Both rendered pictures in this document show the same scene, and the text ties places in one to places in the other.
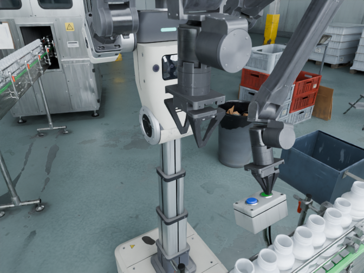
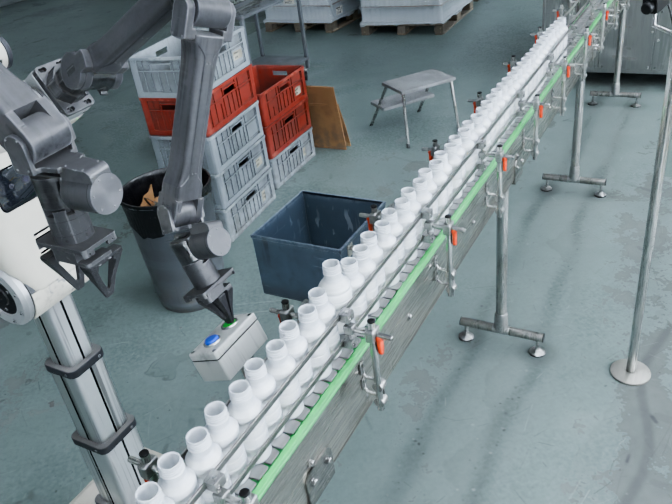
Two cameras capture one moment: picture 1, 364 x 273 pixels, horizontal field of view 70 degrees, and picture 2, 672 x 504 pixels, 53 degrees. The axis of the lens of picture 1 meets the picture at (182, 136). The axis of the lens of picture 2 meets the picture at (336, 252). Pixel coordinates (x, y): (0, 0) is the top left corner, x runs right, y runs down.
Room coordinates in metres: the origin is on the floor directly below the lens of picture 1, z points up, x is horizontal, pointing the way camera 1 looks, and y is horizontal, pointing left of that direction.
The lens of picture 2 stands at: (-0.51, 0.03, 1.93)
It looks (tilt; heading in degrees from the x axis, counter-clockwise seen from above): 31 degrees down; 334
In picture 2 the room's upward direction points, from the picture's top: 8 degrees counter-clockwise
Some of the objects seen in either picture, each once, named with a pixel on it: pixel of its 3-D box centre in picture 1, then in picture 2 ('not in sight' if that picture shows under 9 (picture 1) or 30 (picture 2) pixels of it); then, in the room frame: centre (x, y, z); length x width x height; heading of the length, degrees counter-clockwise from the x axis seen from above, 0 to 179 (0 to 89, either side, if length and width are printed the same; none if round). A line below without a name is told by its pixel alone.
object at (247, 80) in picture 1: (269, 76); (201, 98); (3.21, -1.08, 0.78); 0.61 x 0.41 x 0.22; 128
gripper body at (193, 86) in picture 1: (194, 80); (70, 224); (0.44, -0.02, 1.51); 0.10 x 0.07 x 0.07; 32
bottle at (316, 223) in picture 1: (309, 243); (294, 358); (0.46, -0.32, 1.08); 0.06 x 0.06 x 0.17
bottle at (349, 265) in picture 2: not in sight; (352, 293); (0.57, -0.53, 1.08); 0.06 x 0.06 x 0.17
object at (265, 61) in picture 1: (271, 57); (192, 61); (3.20, -1.08, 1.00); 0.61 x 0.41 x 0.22; 129
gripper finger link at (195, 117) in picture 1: (198, 121); (94, 268); (0.43, -0.03, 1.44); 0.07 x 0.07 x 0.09; 32
